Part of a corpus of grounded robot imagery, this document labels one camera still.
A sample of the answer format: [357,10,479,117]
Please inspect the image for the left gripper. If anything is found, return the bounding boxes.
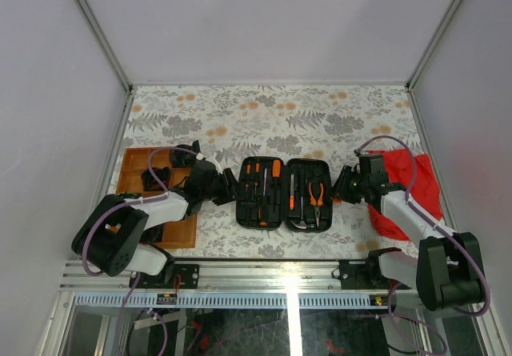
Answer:
[201,168,249,206]

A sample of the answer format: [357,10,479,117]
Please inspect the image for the small precision screwdriver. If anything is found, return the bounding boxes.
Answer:
[244,164,251,200]
[254,162,260,201]

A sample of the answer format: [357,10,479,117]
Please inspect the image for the orange long-nose pliers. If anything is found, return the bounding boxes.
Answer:
[308,182,325,228]

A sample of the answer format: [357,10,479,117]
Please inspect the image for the black orange handle screwdriver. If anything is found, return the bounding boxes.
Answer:
[258,168,268,227]

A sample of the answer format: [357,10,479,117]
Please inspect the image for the black plastic tool case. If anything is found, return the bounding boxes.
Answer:
[236,156,333,233]

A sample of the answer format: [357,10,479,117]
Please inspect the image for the large orange screwdriver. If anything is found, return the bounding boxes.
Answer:
[271,159,282,207]

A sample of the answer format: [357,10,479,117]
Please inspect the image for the orange utility knife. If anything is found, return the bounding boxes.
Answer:
[289,174,297,218]

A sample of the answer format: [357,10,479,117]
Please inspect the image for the claw hammer black handle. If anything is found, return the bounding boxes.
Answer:
[290,196,315,230]

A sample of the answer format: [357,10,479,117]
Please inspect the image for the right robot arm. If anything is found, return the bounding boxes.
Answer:
[332,154,490,316]

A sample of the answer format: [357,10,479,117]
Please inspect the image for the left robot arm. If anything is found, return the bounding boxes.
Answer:
[71,159,237,288]

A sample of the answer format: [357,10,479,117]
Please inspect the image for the dark patterned rolled cloth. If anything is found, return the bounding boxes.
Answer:
[169,140,201,168]

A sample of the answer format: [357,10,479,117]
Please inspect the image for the red cloth bag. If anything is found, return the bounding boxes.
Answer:
[366,147,444,242]

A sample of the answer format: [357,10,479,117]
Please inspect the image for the wooden compartment tray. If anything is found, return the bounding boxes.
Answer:
[115,147,197,250]

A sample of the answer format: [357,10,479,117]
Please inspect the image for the aluminium front rail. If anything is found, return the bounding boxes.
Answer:
[59,259,393,309]

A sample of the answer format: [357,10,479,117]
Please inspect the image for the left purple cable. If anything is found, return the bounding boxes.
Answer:
[81,146,205,356]

